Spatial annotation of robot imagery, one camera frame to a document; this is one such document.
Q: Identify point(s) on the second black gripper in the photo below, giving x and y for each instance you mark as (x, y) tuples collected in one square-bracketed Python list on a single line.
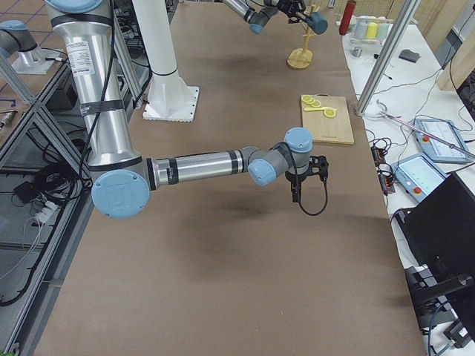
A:
[(295, 179)]

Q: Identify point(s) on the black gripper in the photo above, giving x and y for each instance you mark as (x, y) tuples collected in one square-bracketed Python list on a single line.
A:
[(289, 6)]

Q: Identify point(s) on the blue cup with yellow inside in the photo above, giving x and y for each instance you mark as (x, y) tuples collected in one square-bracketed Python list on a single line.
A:
[(317, 23)]

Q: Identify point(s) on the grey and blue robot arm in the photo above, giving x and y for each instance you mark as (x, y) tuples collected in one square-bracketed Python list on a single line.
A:
[(258, 19)]

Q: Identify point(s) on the second grey robot arm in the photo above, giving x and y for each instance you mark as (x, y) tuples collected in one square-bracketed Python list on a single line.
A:
[(122, 179)]

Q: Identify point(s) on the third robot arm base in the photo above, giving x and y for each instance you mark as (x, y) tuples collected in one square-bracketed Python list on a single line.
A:
[(16, 38)]

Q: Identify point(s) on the wooden cup storage rack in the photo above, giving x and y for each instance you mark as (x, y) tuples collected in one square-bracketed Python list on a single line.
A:
[(301, 58)]

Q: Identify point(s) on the small metal cup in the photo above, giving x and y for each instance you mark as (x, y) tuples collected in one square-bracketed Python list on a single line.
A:
[(356, 52)]

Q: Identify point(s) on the yellow cup on tray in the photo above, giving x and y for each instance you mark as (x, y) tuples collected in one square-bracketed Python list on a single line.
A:
[(372, 28)]

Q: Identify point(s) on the red cylinder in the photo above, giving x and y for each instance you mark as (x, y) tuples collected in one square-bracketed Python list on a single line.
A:
[(346, 17)]

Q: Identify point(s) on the yellow plastic knife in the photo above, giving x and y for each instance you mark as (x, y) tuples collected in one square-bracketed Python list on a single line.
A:
[(308, 109)]

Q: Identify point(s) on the lemon slice front bottom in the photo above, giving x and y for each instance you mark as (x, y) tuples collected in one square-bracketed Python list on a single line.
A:
[(330, 112)]

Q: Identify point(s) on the blue teach pendant near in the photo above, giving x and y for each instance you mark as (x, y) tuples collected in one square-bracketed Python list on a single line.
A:
[(418, 175)]

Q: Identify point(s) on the blue teach pendant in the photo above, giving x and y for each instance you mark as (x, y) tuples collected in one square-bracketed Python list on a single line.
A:
[(439, 140), (418, 175)]

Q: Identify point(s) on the black monitor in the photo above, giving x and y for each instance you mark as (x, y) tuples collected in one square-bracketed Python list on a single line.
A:
[(440, 234)]

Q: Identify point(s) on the blue teach pendant far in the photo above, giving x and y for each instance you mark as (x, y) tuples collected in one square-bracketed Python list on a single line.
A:
[(439, 140)]

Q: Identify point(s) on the aluminium frame post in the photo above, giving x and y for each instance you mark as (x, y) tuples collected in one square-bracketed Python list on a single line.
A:
[(395, 35)]

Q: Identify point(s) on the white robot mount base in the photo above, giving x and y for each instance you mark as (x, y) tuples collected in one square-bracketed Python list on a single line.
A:
[(169, 97)]

